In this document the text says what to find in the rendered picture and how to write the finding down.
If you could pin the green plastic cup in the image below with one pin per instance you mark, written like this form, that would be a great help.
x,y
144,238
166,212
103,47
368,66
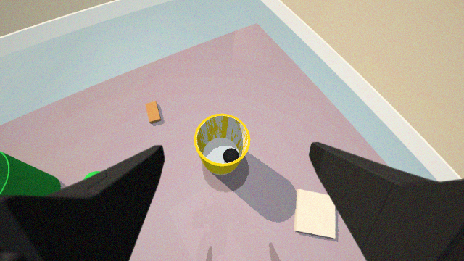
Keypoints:
x,y
19,178

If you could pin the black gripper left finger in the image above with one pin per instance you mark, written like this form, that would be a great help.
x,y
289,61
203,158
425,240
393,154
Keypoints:
x,y
96,219

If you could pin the orange rectangular block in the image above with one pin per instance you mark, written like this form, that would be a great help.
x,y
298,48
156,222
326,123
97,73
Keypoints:
x,y
153,112

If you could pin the dark grey ball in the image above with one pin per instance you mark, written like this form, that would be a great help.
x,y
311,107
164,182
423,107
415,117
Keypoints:
x,y
230,155

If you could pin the yellow cup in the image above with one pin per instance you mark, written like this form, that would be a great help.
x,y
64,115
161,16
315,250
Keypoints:
x,y
217,133

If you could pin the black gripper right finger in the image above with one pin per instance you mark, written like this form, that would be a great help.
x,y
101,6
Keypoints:
x,y
392,215

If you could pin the cream flat rectangular block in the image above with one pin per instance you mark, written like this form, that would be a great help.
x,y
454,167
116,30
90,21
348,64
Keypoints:
x,y
315,213

